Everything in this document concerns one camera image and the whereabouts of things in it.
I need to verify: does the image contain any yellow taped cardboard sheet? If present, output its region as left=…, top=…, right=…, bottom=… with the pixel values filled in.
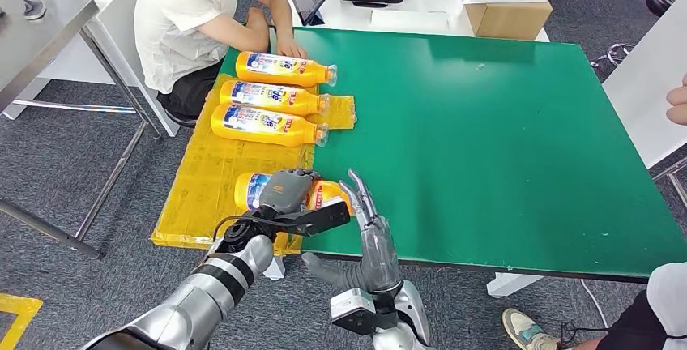
left=151, top=74, right=358, bottom=258

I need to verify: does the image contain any person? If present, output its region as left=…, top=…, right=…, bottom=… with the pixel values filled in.
left=134, top=0, right=309, bottom=117
left=501, top=72, right=687, bottom=350

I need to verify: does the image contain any white floor cable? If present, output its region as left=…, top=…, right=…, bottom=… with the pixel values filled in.
left=580, top=279, right=610, bottom=330

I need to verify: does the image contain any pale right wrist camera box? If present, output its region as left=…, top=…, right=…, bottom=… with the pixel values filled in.
left=329, top=287, right=379, bottom=337

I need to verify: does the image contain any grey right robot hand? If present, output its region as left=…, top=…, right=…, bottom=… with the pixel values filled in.
left=301, top=169, right=403, bottom=295

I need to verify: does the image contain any black round ribbed stool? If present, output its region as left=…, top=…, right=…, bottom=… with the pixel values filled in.
left=645, top=0, right=687, bottom=19

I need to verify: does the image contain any white side table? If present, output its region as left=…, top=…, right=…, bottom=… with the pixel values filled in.
left=600, top=0, right=687, bottom=210

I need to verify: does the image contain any yellow floor tape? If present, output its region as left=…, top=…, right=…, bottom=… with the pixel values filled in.
left=0, top=293, right=44, bottom=350

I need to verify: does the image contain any small metal part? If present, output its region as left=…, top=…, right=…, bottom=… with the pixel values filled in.
left=21, top=0, right=48, bottom=21

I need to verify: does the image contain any orange detergent bottle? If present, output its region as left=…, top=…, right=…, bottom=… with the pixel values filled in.
left=219, top=79, right=331, bottom=117
left=210, top=102, right=329, bottom=148
left=235, top=51, right=339, bottom=89
left=233, top=171, right=356, bottom=217

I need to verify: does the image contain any white table foot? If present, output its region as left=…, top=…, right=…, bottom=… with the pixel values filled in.
left=485, top=272, right=544, bottom=299

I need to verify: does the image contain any brown cardboard box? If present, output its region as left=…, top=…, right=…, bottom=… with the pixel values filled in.
left=463, top=0, right=554, bottom=41

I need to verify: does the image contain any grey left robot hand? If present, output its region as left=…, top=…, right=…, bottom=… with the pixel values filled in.
left=258, top=168, right=322, bottom=219

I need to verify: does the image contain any stainless steel table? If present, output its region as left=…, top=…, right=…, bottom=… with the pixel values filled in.
left=0, top=0, right=163, bottom=260

